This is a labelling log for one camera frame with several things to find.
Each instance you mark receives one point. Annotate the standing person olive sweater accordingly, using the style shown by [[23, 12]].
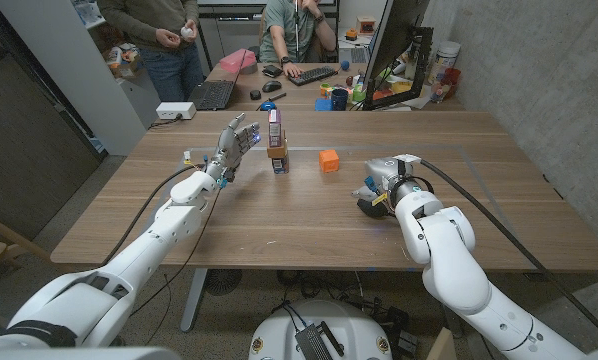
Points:
[[171, 65]]

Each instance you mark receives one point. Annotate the small wooden orange box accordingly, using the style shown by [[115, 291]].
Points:
[[366, 25]]

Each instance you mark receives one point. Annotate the small blue ball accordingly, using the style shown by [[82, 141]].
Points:
[[345, 65]]

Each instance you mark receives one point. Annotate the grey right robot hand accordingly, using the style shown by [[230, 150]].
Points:
[[386, 172]]

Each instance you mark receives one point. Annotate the wooden chair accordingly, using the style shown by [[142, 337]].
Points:
[[9, 240]]

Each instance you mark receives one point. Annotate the blue square block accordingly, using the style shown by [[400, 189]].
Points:
[[323, 105]]

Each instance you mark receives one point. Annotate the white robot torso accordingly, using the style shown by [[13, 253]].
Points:
[[274, 335]]

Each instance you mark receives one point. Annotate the orange block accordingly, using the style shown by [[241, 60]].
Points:
[[329, 161]]

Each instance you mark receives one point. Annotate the seated person green shirt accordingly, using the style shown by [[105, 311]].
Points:
[[279, 35]]

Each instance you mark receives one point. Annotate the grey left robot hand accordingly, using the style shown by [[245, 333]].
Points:
[[230, 149]]

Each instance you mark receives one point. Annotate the black device on torso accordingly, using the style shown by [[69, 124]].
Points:
[[311, 342]]

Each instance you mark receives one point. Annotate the black keyboard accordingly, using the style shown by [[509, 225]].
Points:
[[311, 75]]

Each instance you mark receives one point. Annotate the blue round gadget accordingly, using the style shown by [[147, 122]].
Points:
[[267, 106]]

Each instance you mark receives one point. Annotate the dark blue mug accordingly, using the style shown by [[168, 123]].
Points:
[[339, 100]]

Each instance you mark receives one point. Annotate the white cabinet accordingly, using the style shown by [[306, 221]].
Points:
[[79, 75]]

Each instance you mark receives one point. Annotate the black wallet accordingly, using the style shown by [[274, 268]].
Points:
[[272, 71]]

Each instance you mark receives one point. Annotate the black computer mouse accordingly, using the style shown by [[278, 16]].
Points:
[[272, 86]]

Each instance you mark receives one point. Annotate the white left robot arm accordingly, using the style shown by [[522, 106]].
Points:
[[144, 250]]

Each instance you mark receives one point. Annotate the white canister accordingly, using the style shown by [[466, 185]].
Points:
[[446, 55]]

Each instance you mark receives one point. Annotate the pink plastic box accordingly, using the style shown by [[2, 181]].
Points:
[[236, 61]]

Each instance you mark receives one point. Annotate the black rubber bulb pipette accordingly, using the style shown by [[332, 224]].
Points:
[[371, 210]]

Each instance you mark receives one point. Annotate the red cup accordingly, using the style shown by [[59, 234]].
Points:
[[451, 77]]

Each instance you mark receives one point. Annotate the small black puck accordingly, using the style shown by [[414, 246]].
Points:
[[255, 94]]

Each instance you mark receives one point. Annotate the black computer monitor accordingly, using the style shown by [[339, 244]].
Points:
[[394, 35]]

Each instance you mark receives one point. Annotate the black round fan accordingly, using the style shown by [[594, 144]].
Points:
[[222, 281]]

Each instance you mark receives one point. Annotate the purple and brown carton box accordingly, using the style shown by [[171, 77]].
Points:
[[277, 145]]

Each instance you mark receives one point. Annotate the black laptop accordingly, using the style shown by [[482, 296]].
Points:
[[213, 95]]

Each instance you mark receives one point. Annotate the white power strip box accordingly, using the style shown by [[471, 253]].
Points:
[[175, 110]]

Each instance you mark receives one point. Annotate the white egg shaped ball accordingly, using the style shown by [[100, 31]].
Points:
[[186, 32]]

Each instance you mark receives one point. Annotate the silver laptop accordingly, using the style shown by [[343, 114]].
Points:
[[354, 54]]

